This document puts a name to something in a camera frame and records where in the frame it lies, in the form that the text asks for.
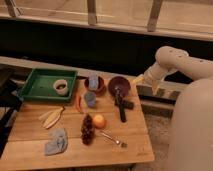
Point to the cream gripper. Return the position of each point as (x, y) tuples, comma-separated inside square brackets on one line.
[(138, 79)]

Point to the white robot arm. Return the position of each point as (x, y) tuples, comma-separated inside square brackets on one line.
[(191, 133)]

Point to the blue plastic cup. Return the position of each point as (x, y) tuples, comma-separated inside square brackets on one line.
[(90, 98)]

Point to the white cup in tray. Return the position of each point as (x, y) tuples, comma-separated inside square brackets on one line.
[(61, 87)]

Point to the dark maroon bowl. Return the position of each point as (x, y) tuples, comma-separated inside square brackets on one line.
[(119, 83)]

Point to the black spatula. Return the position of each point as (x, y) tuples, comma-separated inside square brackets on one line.
[(122, 104)]

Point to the brown bowl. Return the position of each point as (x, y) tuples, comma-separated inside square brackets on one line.
[(101, 86)]

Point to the wooden table board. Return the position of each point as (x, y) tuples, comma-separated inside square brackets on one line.
[(25, 147)]

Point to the orange apple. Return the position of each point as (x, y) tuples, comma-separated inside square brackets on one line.
[(99, 121)]

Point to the red chili pepper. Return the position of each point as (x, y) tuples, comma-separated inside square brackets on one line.
[(78, 103)]

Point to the silver fork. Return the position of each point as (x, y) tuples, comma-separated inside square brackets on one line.
[(116, 141)]

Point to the dark grape bunch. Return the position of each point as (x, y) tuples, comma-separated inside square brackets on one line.
[(87, 130)]

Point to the green plastic tray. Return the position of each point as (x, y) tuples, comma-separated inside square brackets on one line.
[(39, 85)]

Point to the blue-grey cloth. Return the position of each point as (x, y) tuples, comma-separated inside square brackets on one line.
[(58, 142)]

